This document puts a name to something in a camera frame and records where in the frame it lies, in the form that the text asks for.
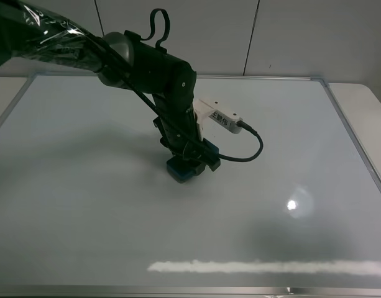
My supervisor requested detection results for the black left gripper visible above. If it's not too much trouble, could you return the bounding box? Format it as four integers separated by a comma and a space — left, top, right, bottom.
155, 107, 221, 176

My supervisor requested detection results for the blue whiteboard eraser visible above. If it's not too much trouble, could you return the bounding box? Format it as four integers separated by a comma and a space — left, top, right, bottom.
166, 139, 219, 183

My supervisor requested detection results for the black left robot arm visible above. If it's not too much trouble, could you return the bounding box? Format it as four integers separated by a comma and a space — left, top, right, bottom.
0, 1, 221, 175

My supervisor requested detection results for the white framed whiteboard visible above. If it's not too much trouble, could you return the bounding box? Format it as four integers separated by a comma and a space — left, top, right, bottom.
0, 75, 381, 297

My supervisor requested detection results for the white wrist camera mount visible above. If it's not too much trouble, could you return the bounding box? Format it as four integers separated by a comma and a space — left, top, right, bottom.
193, 99, 242, 141

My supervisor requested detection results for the black camera cable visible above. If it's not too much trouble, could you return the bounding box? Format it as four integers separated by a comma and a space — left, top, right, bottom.
219, 121, 264, 163

